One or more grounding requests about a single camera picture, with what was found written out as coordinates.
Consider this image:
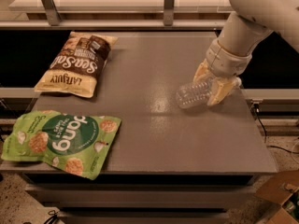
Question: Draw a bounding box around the grey table drawer base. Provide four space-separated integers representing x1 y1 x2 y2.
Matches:
24 172 256 224

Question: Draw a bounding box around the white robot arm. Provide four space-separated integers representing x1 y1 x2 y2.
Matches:
193 0 299 106

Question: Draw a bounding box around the clear plastic water bottle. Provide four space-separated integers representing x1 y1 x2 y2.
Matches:
176 78 213 109

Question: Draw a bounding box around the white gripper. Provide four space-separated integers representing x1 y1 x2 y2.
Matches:
193 39 252 106

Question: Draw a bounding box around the cardboard box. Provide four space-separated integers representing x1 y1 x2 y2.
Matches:
255 170 299 224

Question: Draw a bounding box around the metal frame rail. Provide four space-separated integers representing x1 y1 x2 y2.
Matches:
0 0 232 31

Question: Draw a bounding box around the green dang rice chips bag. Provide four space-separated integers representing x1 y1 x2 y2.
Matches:
2 110 121 180

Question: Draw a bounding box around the brown sea salt chips bag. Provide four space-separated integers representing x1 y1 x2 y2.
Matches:
35 32 118 98

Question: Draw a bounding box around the black cable on floor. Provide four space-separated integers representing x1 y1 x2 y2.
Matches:
257 119 299 156

